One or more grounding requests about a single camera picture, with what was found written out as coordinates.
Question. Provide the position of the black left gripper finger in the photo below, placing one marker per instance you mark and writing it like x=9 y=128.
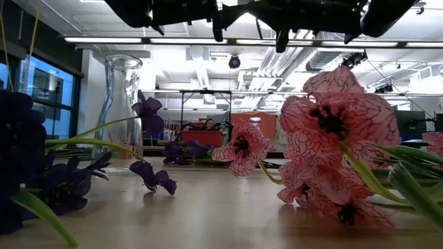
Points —
x=207 y=10

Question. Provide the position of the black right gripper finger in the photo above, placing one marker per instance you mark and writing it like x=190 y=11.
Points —
x=282 y=41
x=249 y=12

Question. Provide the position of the pink artificial flower bunch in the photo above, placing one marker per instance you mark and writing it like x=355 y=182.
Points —
x=332 y=103
x=434 y=140
x=249 y=138

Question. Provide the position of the purple artificial flower bunch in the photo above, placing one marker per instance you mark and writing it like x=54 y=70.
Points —
x=152 y=121
x=20 y=138
x=173 y=150

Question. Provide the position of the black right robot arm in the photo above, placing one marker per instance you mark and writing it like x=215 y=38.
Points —
x=387 y=15

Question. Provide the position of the clear glass vase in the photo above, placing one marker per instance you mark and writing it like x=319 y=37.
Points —
x=117 y=86

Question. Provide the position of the pink tinted glass vase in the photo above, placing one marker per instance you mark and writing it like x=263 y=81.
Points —
x=255 y=121

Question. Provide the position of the long ceiling light strip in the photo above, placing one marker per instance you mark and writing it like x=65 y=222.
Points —
x=104 y=40

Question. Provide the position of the black ceiling spotlight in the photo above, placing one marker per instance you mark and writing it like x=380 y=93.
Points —
x=354 y=59
x=384 y=88

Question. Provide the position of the orange panel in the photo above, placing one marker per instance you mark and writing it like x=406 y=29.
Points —
x=266 y=126

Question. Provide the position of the person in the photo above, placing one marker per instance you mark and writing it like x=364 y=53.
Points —
x=209 y=124

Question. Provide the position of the blue glass window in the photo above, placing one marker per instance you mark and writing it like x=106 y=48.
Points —
x=41 y=79

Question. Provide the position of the red box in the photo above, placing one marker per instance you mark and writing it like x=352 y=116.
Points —
x=202 y=138

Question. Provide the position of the black background monitor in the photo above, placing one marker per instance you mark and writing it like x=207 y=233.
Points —
x=411 y=124

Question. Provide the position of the black ceiling dome camera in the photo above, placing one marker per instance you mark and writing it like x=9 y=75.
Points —
x=234 y=61

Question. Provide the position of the black background table frame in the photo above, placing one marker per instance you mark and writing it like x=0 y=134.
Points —
x=181 y=110

